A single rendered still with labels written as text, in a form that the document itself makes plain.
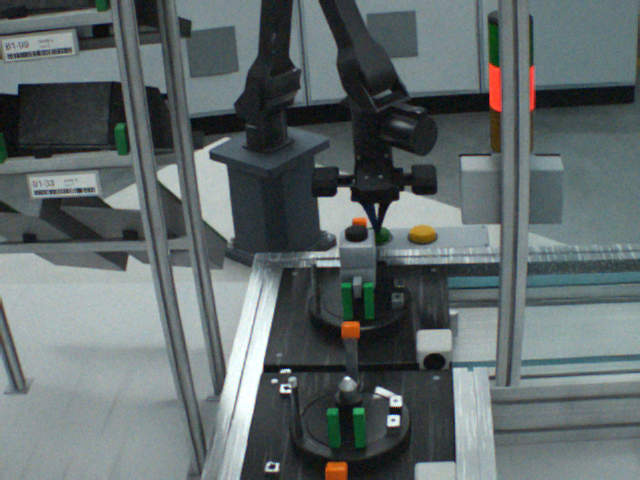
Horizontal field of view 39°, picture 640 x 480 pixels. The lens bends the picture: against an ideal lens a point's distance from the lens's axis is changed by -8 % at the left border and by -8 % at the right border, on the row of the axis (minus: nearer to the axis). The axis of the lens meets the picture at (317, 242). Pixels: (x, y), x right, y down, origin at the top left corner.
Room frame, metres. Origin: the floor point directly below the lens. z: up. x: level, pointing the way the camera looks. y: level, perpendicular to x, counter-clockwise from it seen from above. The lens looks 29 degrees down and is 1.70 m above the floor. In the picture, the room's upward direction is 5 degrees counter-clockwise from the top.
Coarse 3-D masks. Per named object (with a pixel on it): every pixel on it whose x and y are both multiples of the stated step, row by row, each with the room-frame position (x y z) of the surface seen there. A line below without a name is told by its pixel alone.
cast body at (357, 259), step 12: (348, 228) 1.11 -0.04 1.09; (360, 228) 1.11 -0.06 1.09; (348, 240) 1.09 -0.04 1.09; (360, 240) 1.09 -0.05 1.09; (372, 240) 1.09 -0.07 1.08; (348, 252) 1.08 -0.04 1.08; (360, 252) 1.08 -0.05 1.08; (372, 252) 1.08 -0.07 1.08; (348, 264) 1.08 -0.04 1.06; (360, 264) 1.08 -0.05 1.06; (372, 264) 1.08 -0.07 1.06; (348, 276) 1.07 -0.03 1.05; (360, 276) 1.07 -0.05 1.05; (372, 276) 1.07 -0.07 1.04; (360, 288) 1.05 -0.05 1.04
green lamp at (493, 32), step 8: (488, 24) 0.96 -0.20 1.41; (496, 24) 0.95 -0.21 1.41; (488, 32) 0.96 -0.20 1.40; (496, 32) 0.95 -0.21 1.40; (488, 40) 0.96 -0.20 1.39; (496, 40) 0.95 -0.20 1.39; (488, 48) 0.97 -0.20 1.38; (496, 48) 0.95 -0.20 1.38; (488, 56) 0.96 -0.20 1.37; (496, 56) 0.95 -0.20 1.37; (496, 64) 0.95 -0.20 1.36
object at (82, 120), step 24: (24, 96) 1.01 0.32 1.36; (48, 96) 1.00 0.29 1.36; (72, 96) 0.99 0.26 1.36; (96, 96) 0.98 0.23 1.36; (120, 96) 0.99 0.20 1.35; (24, 120) 1.00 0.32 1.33; (48, 120) 0.99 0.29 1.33; (72, 120) 0.98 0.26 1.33; (96, 120) 0.97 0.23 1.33; (120, 120) 0.98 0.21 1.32; (168, 120) 1.10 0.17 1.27; (24, 144) 1.00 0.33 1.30; (48, 144) 1.05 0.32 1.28; (72, 144) 1.11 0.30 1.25; (96, 144) 1.17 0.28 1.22; (168, 144) 1.09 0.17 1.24
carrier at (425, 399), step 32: (320, 384) 0.95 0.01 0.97; (352, 384) 0.85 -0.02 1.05; (384, 384) 0.94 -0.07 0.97; (416, 384) 0.93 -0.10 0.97; (448, 384) 0.92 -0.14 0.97; (256, 416) 0.89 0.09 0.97; (288, 416) 0.89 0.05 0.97; (320, 416) 0.86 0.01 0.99; (352, 416) 0.84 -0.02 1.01; (384, 416) 0.85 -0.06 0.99; (416, 416) 0.87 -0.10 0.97; (448, 416) 0.86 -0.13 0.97; (256, 448) 0.83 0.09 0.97; (288, 448) 0.83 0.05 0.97; (320, 448) 0.80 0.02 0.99; (352, 448) 0.80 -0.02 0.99; (384, 448) 0.79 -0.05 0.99; (416, 448) 0.81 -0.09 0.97; (448, 448) 0.80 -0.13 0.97
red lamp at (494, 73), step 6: (492, 66) 0.96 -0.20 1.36; (492, 72) 0.95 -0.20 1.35; (498, 72) 0.95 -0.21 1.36; (492, 78) 0.95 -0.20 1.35; (498, 78) 0.95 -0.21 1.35; (492, 84) 0.96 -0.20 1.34; (498, 84) 0.95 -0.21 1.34; (492, 90) 0.96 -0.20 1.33; (498, 90) 0.95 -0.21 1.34; (492, 96) 0.96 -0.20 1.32; (498, 96) 0.95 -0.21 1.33; (492, 102) 0.96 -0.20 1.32; (498, 102) 0.95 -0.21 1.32; (498, 108) 0.95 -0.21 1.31
